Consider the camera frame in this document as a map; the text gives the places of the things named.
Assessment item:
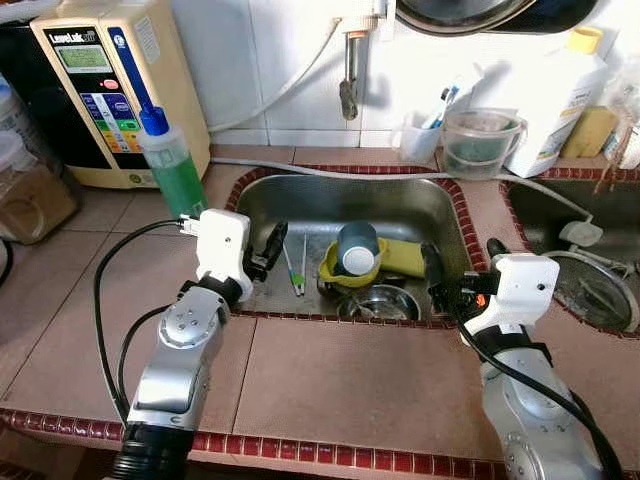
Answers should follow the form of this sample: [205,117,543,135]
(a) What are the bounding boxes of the yellow scouring pad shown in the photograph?
[560,105,619,161]

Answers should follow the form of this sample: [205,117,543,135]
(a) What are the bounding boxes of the steel sink basin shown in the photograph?
[237,175,471,321]
[505,180,640,331]

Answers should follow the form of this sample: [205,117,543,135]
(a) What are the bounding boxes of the chrome filter tap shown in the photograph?
[325,0,391,123]

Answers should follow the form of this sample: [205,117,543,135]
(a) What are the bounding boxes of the white filter tube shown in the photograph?
[205,20,346,136]

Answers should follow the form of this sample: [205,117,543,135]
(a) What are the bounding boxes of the brown stringy brush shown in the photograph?
[590,130,626,196]

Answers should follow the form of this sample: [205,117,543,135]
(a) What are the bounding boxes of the black pan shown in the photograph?
[490,0,601,36]

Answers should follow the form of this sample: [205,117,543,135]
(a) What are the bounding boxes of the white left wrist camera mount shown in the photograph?
[195,208,253,303]

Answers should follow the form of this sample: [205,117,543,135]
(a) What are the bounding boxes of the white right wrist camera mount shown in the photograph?
[462,253,561,339]

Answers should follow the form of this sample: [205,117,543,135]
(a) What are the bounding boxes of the green dish soap bottle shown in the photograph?
[135,103,209,219]

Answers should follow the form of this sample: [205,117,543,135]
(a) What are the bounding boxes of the grey drain hose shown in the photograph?
[210,155,591,226]

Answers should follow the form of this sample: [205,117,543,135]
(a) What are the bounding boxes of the steel bowl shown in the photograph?
[337,283,421,323]

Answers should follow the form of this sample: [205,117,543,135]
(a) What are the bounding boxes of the yellow sponge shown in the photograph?
[380,238,429,279]

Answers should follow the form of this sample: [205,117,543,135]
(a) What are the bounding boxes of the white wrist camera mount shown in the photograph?
[195,208,253,303]
[462,253,561,339]

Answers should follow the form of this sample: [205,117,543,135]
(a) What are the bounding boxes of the clear plastic bag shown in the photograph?
[600,70,640,171]

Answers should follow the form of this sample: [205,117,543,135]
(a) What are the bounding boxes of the blue rabbit mug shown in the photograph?
[335,220,383,278]

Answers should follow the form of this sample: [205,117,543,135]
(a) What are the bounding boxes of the clear jar brown contents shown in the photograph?
[0,135,81,246]

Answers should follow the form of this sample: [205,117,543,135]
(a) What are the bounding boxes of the steel wok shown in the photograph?
[395,0,536,38]

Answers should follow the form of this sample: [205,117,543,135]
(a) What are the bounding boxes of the white detergent bottle yellow cap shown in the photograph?
[503,25,609,179]

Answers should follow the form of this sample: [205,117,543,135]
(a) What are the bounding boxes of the white chopsticks green clip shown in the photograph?
[280,232,309,298]

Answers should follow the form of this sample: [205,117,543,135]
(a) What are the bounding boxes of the white toothbrush cup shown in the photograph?
[393,110,446,164]

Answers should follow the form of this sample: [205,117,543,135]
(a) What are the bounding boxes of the beige water ionizer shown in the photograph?
[30,0,213,191]

